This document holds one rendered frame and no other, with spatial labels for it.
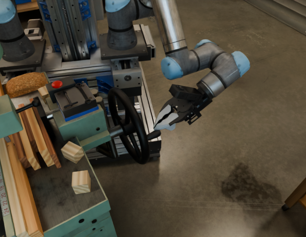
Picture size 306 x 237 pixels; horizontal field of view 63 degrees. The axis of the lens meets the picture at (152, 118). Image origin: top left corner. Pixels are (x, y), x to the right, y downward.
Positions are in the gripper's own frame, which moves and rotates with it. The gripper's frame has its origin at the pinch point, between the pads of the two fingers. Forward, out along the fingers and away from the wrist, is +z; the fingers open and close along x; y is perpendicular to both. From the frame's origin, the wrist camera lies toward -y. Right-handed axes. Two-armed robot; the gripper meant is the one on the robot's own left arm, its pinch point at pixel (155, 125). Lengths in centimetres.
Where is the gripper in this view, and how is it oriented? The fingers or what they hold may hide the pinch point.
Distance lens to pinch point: 80.7
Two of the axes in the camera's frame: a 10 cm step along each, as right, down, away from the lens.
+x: -4.7, -6.4, 6.1
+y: 4.3, 4.4, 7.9
